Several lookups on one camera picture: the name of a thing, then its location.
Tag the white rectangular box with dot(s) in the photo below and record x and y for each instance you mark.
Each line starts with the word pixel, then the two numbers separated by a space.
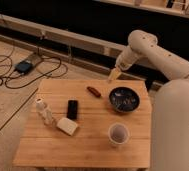
pixel 67 125

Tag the clear plastic bottle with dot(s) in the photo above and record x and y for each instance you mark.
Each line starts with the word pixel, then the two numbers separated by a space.
pixel 44 111

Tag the black phone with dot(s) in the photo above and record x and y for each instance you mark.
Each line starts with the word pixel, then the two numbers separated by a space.
pixel 72 109

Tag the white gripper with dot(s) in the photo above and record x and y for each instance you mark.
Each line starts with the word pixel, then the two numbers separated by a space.
pixel 123 62

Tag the dark ceramic bowl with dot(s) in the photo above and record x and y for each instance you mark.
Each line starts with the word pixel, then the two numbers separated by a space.
pixel 124 99

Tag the wooden table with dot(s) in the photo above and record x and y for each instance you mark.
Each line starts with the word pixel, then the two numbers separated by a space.
pixel 89 147

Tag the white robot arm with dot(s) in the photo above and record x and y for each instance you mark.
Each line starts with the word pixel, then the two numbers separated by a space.
pixel 170 113

